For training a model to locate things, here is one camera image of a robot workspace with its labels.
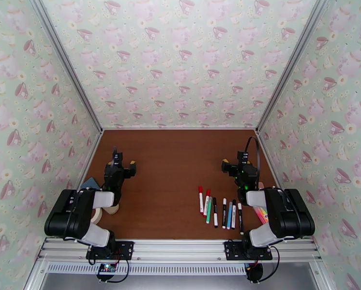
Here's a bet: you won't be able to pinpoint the small circuit board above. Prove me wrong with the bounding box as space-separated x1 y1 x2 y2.
96 262 118 276

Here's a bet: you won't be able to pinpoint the aluminium back rail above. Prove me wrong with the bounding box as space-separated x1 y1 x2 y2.
102 126 258 131

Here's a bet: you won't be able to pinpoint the aluminium front beam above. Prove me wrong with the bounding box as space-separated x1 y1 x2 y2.
36 238 322 263

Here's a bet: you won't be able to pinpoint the perforated metal cable tray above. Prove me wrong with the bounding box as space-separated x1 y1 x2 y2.
45 262 251 276

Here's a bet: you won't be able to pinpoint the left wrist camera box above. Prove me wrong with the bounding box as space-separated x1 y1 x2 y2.
112 148 124 166

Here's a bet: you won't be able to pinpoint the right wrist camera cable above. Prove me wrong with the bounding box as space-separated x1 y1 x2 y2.
244 136 261 184

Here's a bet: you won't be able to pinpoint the pack of coloured highlighters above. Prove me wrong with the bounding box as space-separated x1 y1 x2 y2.
253 206 271 225

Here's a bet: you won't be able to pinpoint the thin black base wire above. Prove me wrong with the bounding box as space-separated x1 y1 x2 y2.
259 245 281 282
107 257 130 283

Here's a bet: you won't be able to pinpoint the aluminium corner post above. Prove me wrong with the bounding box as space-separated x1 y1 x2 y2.
255 0 334 133
28 0 104 133

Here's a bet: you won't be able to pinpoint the black round disc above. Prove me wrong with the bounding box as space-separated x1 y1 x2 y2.
245 263 264 284

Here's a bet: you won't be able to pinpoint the white masking tape roll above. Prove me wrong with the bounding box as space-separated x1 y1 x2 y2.
91 207 104 224

